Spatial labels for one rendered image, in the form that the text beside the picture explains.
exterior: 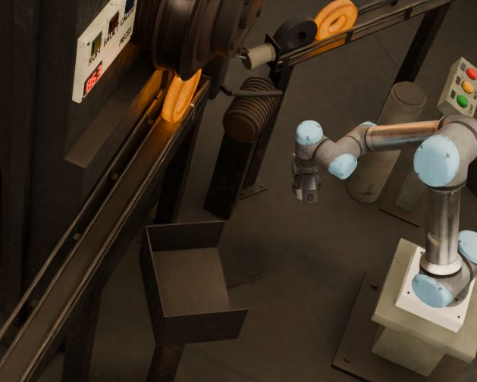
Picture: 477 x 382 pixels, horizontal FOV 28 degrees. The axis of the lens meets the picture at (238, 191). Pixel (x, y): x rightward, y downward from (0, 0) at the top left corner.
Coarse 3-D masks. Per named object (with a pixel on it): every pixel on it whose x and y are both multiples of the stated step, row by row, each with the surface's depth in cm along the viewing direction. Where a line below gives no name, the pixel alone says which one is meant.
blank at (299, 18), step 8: (296, 16) 285; (304, 16) 286; (288, 24) 284; (296, 24) 284; (304, 24) 286; (312, 24) 289; (280, 32) 285; (288, 32) 284; (296, 32) 287; (304, 32) 289; (312, 32) 292; (280, 40) 285; (288, 40) 288; (296, 40) 294; (304, 40) 293; (312, 40) 295; (288, 48) 291; (296, 48) 293
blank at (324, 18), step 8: (336, 0) 292; (344, 0) 293; (328, 8) 290; (336, 8) 290; (344, 8) 292; (352, 8) 294; (320, 16) 291; (328, 16) 290; (336, 16) 293; (344, 16) 295; (352, 16) 298; (320, 24) 292; (328, 24) 294; (336, 24) 300; (344, 24) 299; (352, 24) 301; (320, 32) 294; (328, 32) 297; (336, 32) 299
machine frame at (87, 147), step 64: (0, 0) 193; (64, 0) 187; (0, 64) 207; (64, 64) 199; (128, 64) 240; (0, 128) 223; (64, 128) 214; (128, 128) 244; (0, 192) 240; (64, 192) 230; (0, 256) 262; (64, 256) 250; (0, 320) 282
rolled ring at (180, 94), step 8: (200, 72) 265; (176, 80) 251; (192, 80) 265; (176, 88) 251; (184, 88) 266; (192, 88) 266; (168, 96) 252; (176, 96) 252; (184, 96) 266; (192, 96) 268; (168, 104) 253; (176, 104) 253; (184, 104) 266; (168, 112) 255; (176, 112) 258; (168, 120) 259; (176, 120) 262
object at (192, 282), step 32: (160, 224) 234; (192, 224) 237; (160, 256) 242; (192, 256) 244; (160, 288) 237; (192, 288) 239; (224, 288) 241; (160, 320) 222; (192, 320) 222; (224, 320) 225; (160, 352) 260
